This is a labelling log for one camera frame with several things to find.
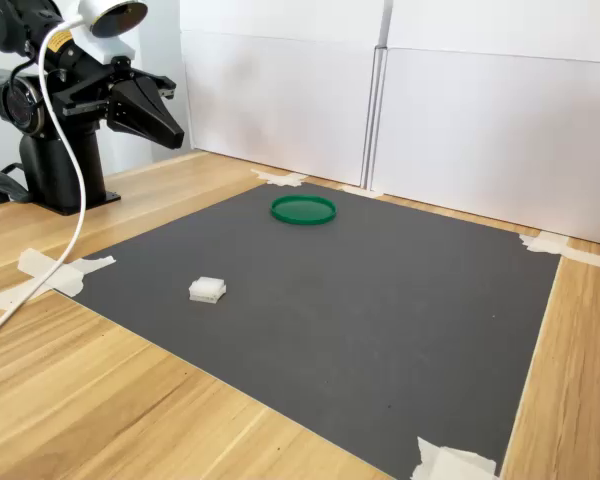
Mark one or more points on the round green lid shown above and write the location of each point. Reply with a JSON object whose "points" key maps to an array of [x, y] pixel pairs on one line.
{"points": [[304, 210]]}

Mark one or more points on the white camera box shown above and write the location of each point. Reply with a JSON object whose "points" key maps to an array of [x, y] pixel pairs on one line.
{"points": [[115, 17]]}

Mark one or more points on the white tape piece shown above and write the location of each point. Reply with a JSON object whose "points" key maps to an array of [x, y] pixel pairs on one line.
{"points": [[55, 267], [592, 260], [545, 243], [359, 191], [450, 462], [10, 295], [277, 176]]}

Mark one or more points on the small white plastic terminal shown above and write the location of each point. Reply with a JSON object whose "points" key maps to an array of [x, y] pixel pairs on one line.
{"points": [[207, 290]]}

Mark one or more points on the dark grey mat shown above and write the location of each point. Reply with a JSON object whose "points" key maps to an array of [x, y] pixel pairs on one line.
{"points": [[330, 325]]}

